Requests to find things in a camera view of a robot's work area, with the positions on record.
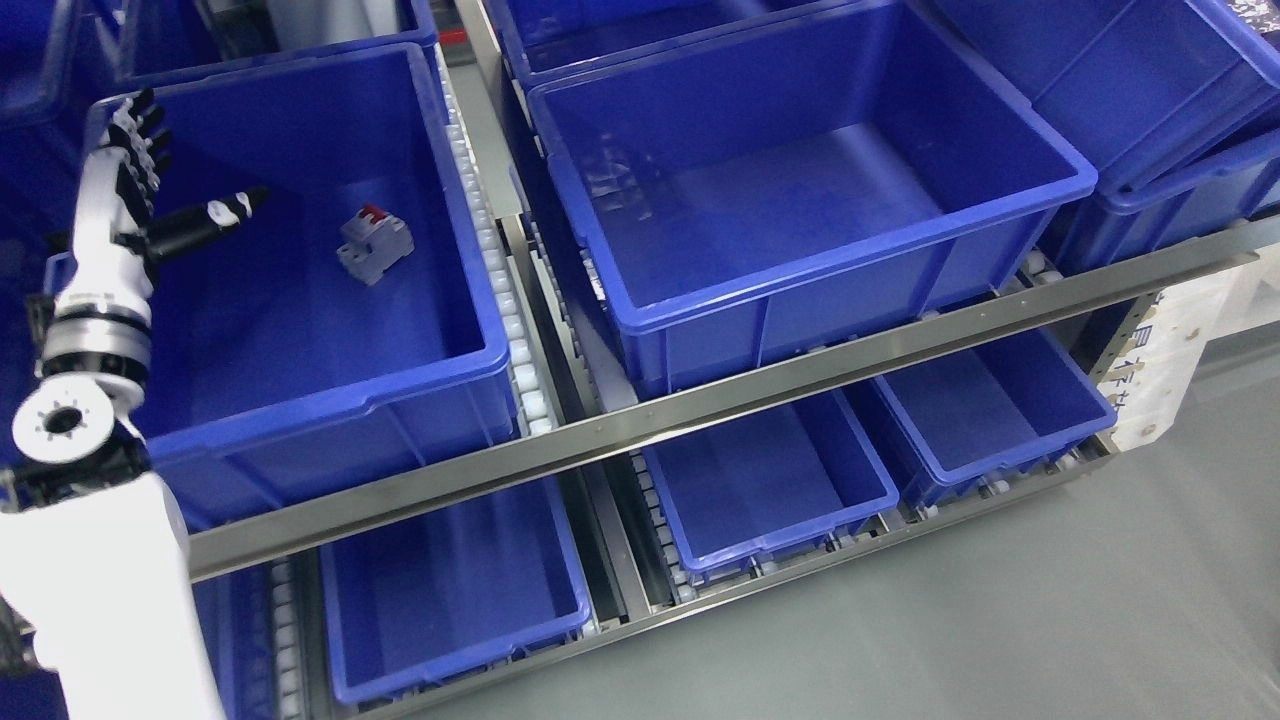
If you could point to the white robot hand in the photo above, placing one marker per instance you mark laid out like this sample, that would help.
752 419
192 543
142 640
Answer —
109 277

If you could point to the grey red circuit breaker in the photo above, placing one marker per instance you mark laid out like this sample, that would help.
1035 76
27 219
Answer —
372 243

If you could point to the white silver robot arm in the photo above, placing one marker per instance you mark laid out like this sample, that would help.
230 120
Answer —
95 547

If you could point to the large blue bin left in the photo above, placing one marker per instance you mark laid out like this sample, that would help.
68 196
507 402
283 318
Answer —
276 377

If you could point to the large blue bin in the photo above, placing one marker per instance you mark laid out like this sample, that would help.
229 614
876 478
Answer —
748 197
276 377

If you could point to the blue bin lower far left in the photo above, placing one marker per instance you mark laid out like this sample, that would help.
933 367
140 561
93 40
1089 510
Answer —
236 618

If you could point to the large blue bin centre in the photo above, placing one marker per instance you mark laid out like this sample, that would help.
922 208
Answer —
748 197

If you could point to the blue bin lower centre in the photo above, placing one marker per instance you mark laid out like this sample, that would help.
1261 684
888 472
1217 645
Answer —
769 485

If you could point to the blue bin lower right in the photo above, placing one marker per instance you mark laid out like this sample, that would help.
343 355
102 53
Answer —
945 426

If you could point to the blue bin upper right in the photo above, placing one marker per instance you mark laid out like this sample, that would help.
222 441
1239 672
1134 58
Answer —
1173 102

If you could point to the steel shelf rail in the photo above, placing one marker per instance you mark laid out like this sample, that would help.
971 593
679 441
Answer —
327 519

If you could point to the white shelf upright post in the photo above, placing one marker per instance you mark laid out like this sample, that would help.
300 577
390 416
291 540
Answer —
1150 376

